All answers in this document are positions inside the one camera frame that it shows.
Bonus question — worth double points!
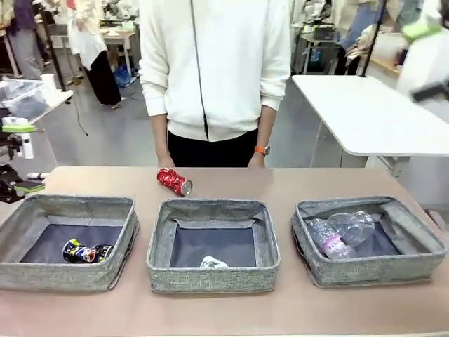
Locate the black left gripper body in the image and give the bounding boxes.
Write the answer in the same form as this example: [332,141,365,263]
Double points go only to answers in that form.
[0,132,26,205]

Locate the crushed dark blue can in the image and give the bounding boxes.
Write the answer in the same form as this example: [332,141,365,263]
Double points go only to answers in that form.
[62,239,114,264]

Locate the crushed clear plastic cup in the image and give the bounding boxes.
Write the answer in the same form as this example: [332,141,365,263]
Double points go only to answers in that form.
[328,210,375,246]

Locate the clear bottle with pink label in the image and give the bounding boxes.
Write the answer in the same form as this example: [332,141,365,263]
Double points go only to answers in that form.
[307,217,358,260]

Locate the white paper ball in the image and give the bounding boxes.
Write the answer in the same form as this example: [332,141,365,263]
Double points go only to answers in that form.
[199,255,229,270]

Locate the person's left forearm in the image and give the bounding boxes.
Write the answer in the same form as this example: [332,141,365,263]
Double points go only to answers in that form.
[257,105,278,148]

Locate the person's right forearm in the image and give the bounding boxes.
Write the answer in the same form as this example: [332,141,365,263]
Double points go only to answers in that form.
[149,112,169,158]

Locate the person's left hand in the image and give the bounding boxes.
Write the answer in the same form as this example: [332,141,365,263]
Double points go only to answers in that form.
[248,153,267,169]

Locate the clear plastic storage box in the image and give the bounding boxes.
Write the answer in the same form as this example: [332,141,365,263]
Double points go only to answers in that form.
[0,79,48,120]

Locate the white side table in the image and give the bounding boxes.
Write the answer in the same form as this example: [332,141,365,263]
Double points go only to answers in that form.
[29,89,74,168]

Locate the black stand pole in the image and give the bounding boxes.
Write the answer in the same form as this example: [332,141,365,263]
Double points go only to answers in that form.
[359,0,387,77]

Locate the white paper cup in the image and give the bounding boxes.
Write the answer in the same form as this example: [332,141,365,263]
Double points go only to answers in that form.
[39,73,57,102]

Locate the large white table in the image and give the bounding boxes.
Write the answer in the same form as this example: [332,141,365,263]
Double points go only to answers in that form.
[290,74,449,176]

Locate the bystander in grey trousers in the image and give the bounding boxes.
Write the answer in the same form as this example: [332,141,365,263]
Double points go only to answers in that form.
[0,0,46,80]

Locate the black tripod pole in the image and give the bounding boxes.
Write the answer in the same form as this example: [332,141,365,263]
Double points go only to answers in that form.
[34,0,67,92]

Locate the grey fabric basket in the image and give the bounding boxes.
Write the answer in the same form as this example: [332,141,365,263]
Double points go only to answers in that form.
[0,194,141,291]
[290,195,449,289]
[146,198,283,294]

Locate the bystander in white coat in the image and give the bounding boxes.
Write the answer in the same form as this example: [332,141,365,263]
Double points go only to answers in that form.
[68,0,123,108]

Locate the blue plastic bag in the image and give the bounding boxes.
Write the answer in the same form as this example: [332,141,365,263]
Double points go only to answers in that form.
[114,65,134,88]

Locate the background workbench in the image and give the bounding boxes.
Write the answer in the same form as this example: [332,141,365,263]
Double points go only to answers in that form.
[48,27,141,77]

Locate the crushed red soda can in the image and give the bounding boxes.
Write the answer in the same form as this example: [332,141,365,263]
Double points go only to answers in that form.
[156,167,194,197]

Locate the black trousers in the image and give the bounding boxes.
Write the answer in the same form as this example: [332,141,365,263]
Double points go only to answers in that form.
[166,128,260,169]

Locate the person in white sweater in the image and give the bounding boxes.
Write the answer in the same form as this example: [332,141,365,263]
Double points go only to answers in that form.
[138,0,292,143]

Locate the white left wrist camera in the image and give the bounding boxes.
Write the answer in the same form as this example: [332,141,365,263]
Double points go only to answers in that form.
[15,133,35,161]

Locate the thin black hanging cable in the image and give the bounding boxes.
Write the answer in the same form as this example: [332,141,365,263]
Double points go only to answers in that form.
[66,94,89,137]

